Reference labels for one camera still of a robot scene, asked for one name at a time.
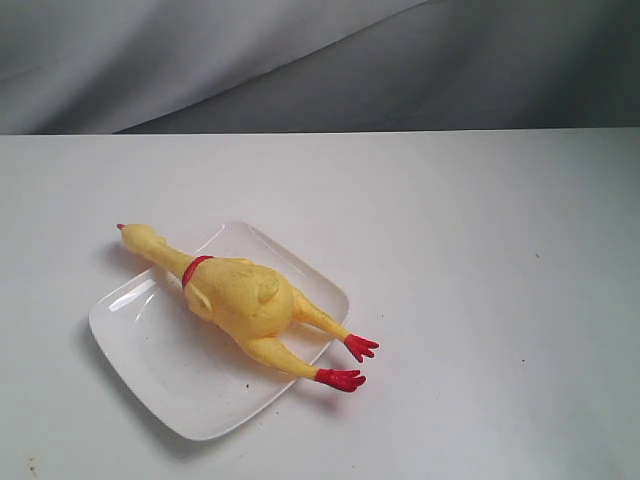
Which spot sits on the yellow rubber chicken toy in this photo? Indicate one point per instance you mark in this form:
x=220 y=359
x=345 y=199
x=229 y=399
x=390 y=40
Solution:
x=251 y=303

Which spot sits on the white square plate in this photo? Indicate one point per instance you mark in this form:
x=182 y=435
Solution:
x=188 y=373

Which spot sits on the grey backdrop cloth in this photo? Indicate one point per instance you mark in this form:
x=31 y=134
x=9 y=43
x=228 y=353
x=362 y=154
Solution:
x=177 y=67

